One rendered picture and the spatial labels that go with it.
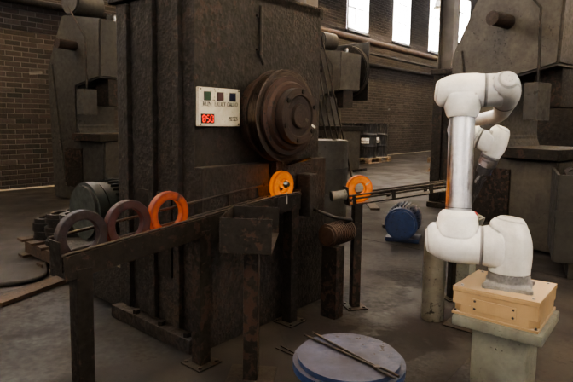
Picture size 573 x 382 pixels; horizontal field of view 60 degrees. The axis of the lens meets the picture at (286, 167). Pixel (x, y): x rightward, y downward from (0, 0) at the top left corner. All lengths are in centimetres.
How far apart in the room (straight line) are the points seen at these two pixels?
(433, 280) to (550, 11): 266
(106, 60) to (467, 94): 514
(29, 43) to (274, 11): 609
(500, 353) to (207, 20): 186
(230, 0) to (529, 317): 186
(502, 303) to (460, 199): 41
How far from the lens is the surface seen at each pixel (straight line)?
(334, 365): 146
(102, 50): 654
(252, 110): 239
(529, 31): 477
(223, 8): 248
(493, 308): 207
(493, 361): 220
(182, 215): 213
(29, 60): 842
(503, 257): 208
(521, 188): 473
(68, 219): 187
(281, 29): 277
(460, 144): 208
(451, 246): 206
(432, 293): 290
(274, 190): 252
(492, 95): 210
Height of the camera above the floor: 110
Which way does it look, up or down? 6 degrees down
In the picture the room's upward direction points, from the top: 1 degrees clockwise
